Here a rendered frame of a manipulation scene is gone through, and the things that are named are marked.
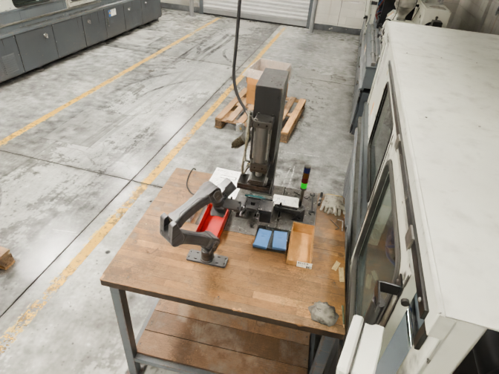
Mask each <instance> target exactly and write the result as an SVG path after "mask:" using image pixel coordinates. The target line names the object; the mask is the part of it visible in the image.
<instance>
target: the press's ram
mask: <svg viewBox="0 0 499 374"><path fill-rule="evenodd" d="M269 167H270V164H269ZM269 167H268V169H267V172H268V170H269ZM272 184H273V179H272V178H269V177H267V173H266V174H263V173H260V172H255V171H253V172H252V173H251V174H244V175H243V174H240V177H239V178H238V181H237V188H241V189H245V190H250V191H257V192H261V193H266V194H269V193H270V189H271V187H272Z"/></svg>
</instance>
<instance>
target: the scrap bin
mask: <svg viewBox="0 0 499 374"><path fill-rule="evenodd" d="M211 210H212V204H211V203H210V204H209V205H208V206H207V208H206V211H205V212H204V214H203V216H202V218H201V220H200V222H199V224H198V227H197V229H196V232H204V231H205V230H206V231H210V232H211V233H213V234H214V235H215V236H216V237H218V238H219V239H220V237H221V233H222V231H223V229H224V226H225V224H226V221H227V218H228V216H229V210H228V209H227V210H226V216H225V217H218V216H211V214H210V213H211Z"/></svg>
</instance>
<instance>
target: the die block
mask: <svg viewBox="0 0 499 374"><path fill-rule="evenodd" d="M249 211H251V212H255V210H251V209H246V211H245V213H244V216H243V217H240V216H239V215H240V213H241V212H237V213H236V214H235V216H236V217H239V218H244V219H247V216H248V214H249ZM258 213H259V222H263V223H270V221H271V217H272V214H273V211H272V214H270V213H266V212H262V211H259V212H258Z"/></svg>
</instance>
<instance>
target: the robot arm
mask: <svg viewBox="0 0 499 374"><path fill-rule="evenodd" d="M236 189H237V188H236V186H235V184H234V183H233V182H232V181H231V180H229V179H228V178H226V179H225V180H223V181H222V182H221V183H220V184H217V185H215V184H214V183H212V182H211V181H207V182H205V183H203V185H202V186H200V187H199V190H198V191H197V192H196V193H195V195H194V196H193V197H191V198H190V199H189V200H188V201H187V202H185V203H184V204H183V205H182V206H181V207H180V208H178V209H176V210H175V211H173V212H171V213H169V214H168V215H167V214H166V213H165V212H163V213H162V214H161V216H160V234H161V235H162V236H163V237H164V238H165V239H166V240H167V241H168V242H169V243H170V244H171V245H172V246H173V247H178V246H179V245H182V244H190V245H197V246H201V251H198V250H194V249H190V250H189V253H188V255H187V256H186V260H188V261H192V262H196V263H202V264H206V265H210V266H216V267H220V268H225V267H226V264H227V261H228V257H227V256H223V255H217V254H214V252H215V251H216V249H217V247H218V245H219V243H220V239H219V238H218V237H216V236H215V235H214V234H213V233H211V232H210V231H206V230H205V231H204V232H194V231H188V230H185V229H181V227H182V226H183V224H184V223H185V222H186V221H187V220H188V219H189V218H190V217H191V216H192V215H194V214H195V213H196V212H197V211H199V210H200V209H202V208H203V207H204V206H206V205H209V204H210V203H212V210H211V213H210V214H211V216H218V217H225V216H226V210H227V209H228V210H230V211H233V212H236V213H237V212H240V211H241V201H237V200H229V198H228V196H229V195H231V193H233V191H235V190H236Z"/></svg>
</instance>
